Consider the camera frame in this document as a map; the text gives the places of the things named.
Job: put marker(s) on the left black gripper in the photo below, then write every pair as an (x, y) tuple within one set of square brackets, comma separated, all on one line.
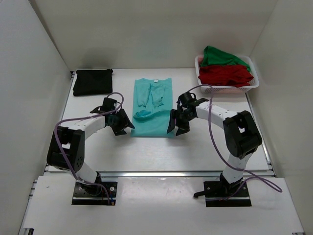
[(125, 121)]

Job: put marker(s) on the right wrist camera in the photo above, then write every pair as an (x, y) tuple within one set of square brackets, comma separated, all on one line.
[(189, 99)]

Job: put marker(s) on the aluminium rail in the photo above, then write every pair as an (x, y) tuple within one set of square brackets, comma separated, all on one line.
[(268, 173)]

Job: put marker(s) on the white plastic basket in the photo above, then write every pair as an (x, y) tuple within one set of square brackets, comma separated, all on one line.
[(254, 83)]

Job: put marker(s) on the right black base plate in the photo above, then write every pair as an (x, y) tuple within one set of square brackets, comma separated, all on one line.
[(216, 195)]

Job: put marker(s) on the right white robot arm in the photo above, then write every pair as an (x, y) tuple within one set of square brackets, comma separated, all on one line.
[(242, 138)]

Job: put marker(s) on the teal t shirt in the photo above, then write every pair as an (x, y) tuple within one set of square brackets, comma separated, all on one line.
[(152, 103)]

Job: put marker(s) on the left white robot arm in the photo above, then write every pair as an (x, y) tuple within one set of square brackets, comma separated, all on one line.
[(67, 147)]

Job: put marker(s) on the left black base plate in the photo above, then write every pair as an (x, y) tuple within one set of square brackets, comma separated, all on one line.
[(95, 195)]

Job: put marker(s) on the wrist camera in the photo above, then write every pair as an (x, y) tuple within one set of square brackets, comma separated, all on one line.
[(189, 99), (108, 104)]

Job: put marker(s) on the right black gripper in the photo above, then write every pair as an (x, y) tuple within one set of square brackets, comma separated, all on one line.
[(182, 128)]

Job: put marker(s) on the red t shirt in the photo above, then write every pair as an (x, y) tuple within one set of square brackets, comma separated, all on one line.
[(227, 75)]

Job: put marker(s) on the folded black t shirt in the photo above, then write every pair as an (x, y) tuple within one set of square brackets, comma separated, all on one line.
[(93, 82)]

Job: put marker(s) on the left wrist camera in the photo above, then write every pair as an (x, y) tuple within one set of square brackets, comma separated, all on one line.
[(108, 104)]

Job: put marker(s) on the green t shirt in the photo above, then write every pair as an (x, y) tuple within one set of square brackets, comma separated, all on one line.
[(214, 56)]

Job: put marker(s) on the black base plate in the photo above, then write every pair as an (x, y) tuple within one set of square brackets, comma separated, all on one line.
[(95, 195), (216, 195)]

